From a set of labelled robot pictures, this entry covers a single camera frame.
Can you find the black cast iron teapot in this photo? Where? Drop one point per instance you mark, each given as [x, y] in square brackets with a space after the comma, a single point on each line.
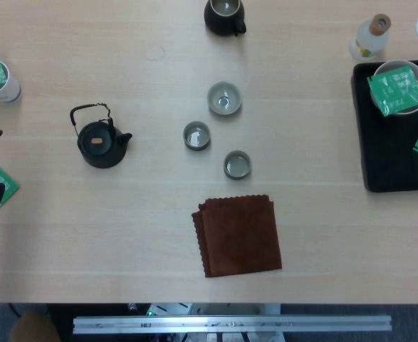
[100, 151]

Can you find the cylindrical grey teacup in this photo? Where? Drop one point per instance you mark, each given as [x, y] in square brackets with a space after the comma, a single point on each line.
[196, 137]
[237, 164]

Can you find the white paper cup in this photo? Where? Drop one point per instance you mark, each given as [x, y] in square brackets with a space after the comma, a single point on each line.
[12, 89]

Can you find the brown object on floor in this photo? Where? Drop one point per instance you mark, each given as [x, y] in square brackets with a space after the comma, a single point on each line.
[34, 327]

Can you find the wide grey tea bowl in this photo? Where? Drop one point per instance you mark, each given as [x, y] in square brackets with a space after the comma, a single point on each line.
[215, 107]

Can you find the brown folded cloth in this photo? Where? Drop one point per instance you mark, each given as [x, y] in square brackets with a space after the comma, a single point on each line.
[240, 238]

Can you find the black ceramic pitcher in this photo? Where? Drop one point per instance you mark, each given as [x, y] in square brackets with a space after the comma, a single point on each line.
[223, 25]

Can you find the black plastic tray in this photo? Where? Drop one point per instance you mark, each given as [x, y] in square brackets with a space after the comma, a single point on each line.
[386, 160]

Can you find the frosted bottle with wooden cap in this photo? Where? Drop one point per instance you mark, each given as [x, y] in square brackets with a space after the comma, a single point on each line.
[367, 40]

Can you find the aluminium profile rail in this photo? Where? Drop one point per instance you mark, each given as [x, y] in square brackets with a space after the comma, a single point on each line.
[230, 324]

